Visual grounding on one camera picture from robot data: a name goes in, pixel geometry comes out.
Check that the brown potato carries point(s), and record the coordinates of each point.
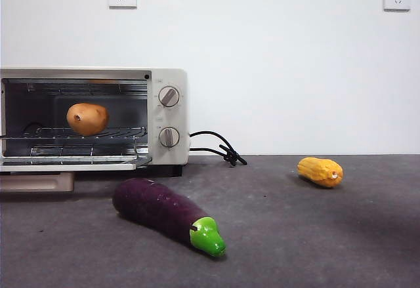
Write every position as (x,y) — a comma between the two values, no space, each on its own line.
(88,119)

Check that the white toaster oven housing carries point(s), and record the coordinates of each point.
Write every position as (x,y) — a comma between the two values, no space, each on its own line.
(170,117)

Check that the beige oven knob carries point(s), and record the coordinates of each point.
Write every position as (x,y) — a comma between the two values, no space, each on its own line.
(169,96)
(169,137)

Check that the purple toy eggplant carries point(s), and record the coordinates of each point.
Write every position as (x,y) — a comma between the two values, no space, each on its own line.
(154,207)

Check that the yellow toy corn cob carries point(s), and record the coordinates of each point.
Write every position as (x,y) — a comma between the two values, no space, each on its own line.
(317,171)

